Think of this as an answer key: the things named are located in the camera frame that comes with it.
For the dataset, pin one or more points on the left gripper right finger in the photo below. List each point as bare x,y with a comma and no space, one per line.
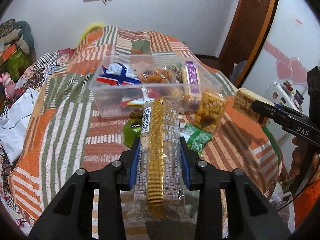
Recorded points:
192,166

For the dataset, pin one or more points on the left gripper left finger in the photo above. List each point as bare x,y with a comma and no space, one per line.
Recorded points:
129,163

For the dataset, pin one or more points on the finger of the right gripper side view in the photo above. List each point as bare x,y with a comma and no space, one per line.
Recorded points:
282,115

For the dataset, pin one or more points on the gold strip cracker pack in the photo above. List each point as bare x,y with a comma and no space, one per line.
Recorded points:
159,186

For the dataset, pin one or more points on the blue white snack bag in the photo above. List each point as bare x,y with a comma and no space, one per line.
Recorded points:
117,74

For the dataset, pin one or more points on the purple-label wafer pack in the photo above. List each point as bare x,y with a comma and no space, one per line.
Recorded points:
191,81

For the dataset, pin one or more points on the orange sleeve forearm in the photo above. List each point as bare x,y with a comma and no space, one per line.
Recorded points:
304,203

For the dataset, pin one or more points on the right hand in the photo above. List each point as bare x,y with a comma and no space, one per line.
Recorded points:
297,159

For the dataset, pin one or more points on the green patterned snack packet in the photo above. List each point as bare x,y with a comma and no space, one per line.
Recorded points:
195,138

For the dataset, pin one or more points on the white cabinet with stickers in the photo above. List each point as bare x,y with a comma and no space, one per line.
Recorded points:
291,49

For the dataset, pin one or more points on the rice cracker pack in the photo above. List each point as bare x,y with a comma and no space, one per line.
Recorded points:
243,103

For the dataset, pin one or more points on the yellow white snack bag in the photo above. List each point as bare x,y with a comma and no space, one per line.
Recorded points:
139,102

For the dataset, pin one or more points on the puffed corn snack bag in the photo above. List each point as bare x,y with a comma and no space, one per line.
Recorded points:
210,111

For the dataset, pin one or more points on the clear plastic storage box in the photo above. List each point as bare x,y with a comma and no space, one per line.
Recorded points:
108,98

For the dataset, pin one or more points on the patchwork striped blanket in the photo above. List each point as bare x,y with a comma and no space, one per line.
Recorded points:
66,132

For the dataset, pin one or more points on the wooden door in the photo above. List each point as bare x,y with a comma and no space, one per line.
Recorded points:
249,28

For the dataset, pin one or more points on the white plastic bag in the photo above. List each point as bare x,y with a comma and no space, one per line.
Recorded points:
14,124

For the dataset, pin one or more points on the yellow-green pillow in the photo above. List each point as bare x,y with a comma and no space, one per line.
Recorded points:
91,28

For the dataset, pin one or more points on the pink plush toy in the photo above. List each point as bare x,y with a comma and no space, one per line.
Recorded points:
9,85

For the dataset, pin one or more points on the pile of clothes and boxes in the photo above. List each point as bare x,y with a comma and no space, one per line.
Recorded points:
17,47

